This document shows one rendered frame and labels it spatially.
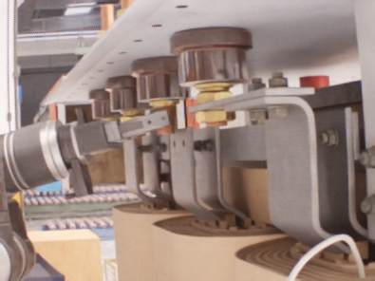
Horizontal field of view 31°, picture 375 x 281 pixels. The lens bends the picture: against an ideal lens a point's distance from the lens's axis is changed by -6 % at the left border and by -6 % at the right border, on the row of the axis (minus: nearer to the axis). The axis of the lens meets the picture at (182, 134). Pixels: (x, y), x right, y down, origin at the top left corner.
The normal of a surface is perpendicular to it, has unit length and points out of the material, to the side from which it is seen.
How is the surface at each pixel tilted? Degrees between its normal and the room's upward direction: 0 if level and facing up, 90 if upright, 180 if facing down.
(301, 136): 90
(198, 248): 90
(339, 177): 90
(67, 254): 90
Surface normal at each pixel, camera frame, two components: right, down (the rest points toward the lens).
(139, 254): -0.69, 0.03
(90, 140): -0.08, -0.01
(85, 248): 0.26, -0.04
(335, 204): -0.96, 0.05
